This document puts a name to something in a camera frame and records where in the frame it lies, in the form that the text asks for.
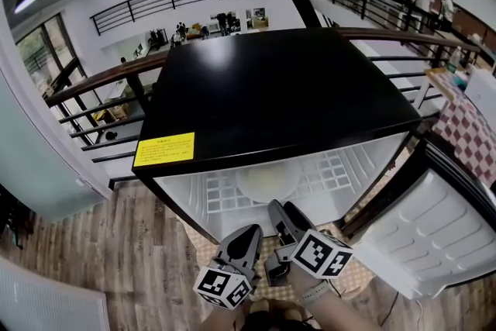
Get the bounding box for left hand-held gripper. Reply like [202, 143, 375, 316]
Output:
[192, 224, 265, 311]

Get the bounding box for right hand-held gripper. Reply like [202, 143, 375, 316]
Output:
[264, 198, 354, 288]

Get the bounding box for white item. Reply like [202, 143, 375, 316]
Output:
[244, 163, 291, 191]

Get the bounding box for white round plate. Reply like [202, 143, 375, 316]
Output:
[235, 162, 302, 204]

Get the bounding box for black mini fridge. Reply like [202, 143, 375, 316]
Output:
[131, 28, 496, 302]

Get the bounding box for person's right forearm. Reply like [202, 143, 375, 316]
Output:
[288, 261, 375, 331]

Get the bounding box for person's left forearm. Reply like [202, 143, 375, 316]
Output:
[199, 300, 253, 331]

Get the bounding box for white wire fridge shelf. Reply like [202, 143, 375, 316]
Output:
[204, 149, 353, 217]

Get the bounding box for white fridge door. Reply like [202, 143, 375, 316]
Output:
[340, 135, 496, 302]

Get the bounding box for yellow checked floor mat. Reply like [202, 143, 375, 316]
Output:
[176, 211, 375, 303]

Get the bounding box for person's leg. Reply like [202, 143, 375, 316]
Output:
[250, 297, 307, 322]

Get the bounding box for white wristwatch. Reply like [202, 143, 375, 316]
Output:
[300, 280, 331, 306]

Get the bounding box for person's dark clothing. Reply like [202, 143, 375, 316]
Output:
[243, 312, 325, 331]

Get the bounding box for yellow warning label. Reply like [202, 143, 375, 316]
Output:
[133, 132, 196, 168]

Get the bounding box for brown cardboard box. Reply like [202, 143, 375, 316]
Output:
[106, 104, 131, 120]

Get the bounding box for red checked tablecloth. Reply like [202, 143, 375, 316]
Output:
[432, 88, 496, 187]

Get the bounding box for wooden tray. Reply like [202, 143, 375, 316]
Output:
[424, 67, 466, 102]

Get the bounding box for glass partition with white blinds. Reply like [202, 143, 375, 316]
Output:
[0, 254, 112, 331]

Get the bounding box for teal packet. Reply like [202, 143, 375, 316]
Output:
[451, 73, 472, 90]

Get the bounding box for black robot equipment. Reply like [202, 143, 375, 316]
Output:
[149, 28, 170, 51]

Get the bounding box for frosted glass door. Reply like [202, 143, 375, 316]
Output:
[0, 67, 112, 224]

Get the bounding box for green-labelled plastic bottle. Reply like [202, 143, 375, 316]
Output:
[448, 45, 464, 73]

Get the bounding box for white box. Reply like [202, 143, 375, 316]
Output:
[463, 69, 496, 112]

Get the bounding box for dark-framed window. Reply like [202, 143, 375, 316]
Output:
[15, 13, 88, 98]

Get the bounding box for dark dome pendant lamp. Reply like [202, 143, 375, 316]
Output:
[13, 0, 42, 16]

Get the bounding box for black cable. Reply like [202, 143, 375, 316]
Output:
[377, 290, 400, 329]

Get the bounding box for white cable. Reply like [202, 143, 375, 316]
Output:
[414, 296, 425, 331]

